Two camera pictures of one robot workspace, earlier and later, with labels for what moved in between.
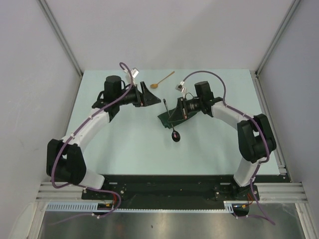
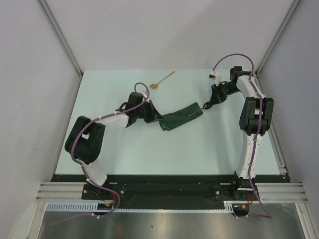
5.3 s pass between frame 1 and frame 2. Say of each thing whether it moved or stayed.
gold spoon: stayed
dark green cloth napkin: moved
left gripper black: moved
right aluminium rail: stayed
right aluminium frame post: stayed
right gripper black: moved
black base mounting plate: stayed
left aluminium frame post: stayed
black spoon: moved
